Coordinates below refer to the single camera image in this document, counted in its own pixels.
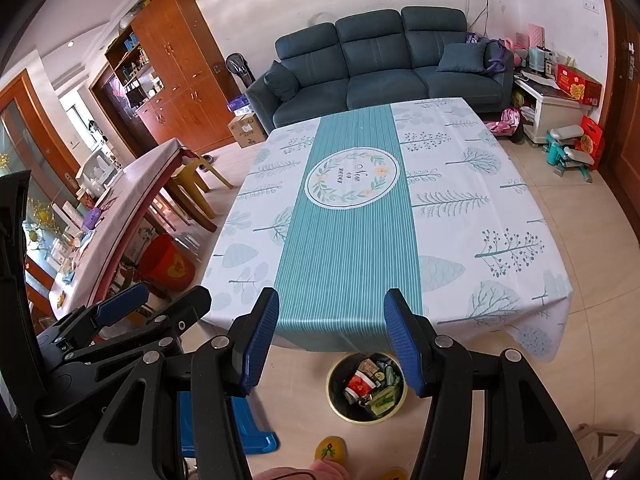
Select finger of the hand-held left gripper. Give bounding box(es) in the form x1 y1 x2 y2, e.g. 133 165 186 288
65 286 213 362
52 282 151 342

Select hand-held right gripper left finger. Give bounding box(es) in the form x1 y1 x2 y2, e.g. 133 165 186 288
75 287 281 480

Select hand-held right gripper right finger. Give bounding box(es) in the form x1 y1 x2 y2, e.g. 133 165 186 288
382 287 588 480

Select red paper cup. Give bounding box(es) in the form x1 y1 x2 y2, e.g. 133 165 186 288
344 372 376 405

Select small green packets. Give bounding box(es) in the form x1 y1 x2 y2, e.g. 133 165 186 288
367 385 403 418

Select round trash bin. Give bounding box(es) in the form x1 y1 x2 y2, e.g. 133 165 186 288
326 352 408 426

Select red bucket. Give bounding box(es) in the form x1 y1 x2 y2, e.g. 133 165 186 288
137 234 197 292

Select teal and white printed tablecloth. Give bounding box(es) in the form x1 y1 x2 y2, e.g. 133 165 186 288
202 97 573 363

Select blue plastic stool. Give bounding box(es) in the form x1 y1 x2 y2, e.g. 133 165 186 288
177 390 280 458

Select yellow plastic stool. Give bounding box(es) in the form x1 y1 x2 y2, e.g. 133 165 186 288
172 157 235 220

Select cardboard box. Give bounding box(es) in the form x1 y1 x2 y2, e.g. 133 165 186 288
227 112 268 148

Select glass display cabinet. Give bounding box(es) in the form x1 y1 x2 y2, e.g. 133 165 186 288
0 72 83 321

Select pink backpack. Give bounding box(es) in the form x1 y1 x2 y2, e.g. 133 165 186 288
487 108 523 143

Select dark blue cushion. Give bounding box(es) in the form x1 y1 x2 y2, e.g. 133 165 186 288
264 60 300 103
437 42 488 73

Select black standing fan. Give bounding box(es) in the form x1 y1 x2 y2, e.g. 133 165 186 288
225 52 256 93

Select white cabinet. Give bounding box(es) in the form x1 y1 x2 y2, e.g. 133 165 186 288
515 80 588 148

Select dark blue sofa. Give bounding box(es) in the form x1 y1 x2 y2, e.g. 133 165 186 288
245 6 516 133

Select small red gift box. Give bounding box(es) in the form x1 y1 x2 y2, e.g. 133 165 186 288
575 116 606 168

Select large red gift box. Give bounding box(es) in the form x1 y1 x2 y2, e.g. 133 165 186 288
556 63 603 107

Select wooden door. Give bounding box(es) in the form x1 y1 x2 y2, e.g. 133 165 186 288
597 0 640 191

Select wooden wall cabinet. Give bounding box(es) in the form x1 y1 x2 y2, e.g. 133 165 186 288
90 0 246 158

